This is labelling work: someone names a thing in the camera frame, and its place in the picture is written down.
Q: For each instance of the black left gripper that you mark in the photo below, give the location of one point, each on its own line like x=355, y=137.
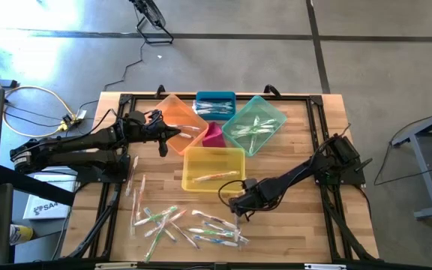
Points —
x=141, y=129

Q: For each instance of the orange translucent plastic bin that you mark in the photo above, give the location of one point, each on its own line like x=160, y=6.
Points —
x=178, y=108

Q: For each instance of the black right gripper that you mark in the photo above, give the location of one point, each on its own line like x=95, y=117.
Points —
x=253, y=197

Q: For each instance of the black floor fan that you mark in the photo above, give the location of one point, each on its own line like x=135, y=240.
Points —
x=152, y=13

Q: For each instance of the yellow and white can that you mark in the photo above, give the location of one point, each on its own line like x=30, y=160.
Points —
x=21, y=234

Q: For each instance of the small pink plastic bin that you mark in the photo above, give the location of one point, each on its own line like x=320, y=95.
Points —
x=213, y=137

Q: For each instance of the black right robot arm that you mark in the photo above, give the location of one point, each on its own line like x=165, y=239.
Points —
x=298, y=172

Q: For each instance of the silver rig bar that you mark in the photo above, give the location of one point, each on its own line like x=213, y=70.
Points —
x=114, y=266
x=324, y=267

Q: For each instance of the blue plastic bin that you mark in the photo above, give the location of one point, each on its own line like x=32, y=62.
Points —
x=201, y=96

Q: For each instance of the grey-legged side desk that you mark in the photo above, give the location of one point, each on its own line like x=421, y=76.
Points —
x=428, y=176

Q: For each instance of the teal translucent plastic bin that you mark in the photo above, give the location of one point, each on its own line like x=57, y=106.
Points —
x=261, y=107

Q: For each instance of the green toothbrush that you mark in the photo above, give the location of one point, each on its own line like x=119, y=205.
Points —
x=243, y=129
x=156, y=215
x=210, y=231
x=253, y=132
x=154, y=242
x=264, y=122
x=253, y=144

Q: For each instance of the yellow translucent plastic bin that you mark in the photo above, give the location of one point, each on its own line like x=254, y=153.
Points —
x=208, y=161

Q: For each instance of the black desk beam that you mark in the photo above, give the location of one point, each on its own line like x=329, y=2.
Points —
x=32, y=185

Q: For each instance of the white printed cardboard box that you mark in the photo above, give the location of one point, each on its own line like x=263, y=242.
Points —
x=47, y=210

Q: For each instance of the yellow plug with adapter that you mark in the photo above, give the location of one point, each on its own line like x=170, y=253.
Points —
x=66, y=122

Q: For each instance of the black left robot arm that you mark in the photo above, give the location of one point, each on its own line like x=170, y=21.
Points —
x=81, y=140

